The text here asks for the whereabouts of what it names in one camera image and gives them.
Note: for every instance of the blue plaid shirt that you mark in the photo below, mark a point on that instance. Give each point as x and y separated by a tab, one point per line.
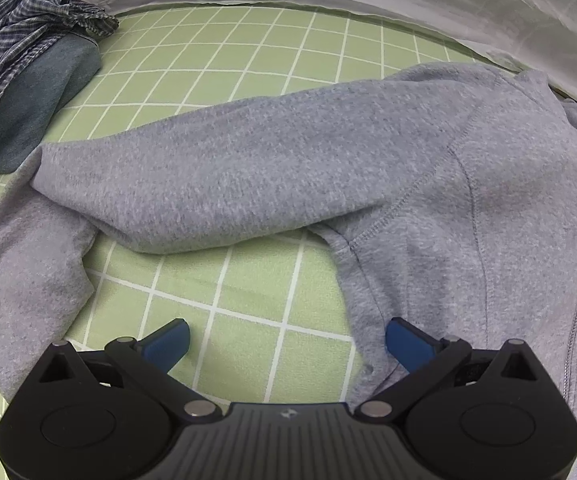
13	25

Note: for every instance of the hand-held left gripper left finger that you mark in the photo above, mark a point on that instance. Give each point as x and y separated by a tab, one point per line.
168	342

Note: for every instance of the teal folded garment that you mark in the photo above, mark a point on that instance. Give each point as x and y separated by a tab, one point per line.
23	105

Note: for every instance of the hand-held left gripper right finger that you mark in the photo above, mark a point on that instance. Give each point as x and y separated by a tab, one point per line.
408	342

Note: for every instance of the grey zip hoodie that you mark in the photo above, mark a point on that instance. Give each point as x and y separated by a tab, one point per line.
268	170

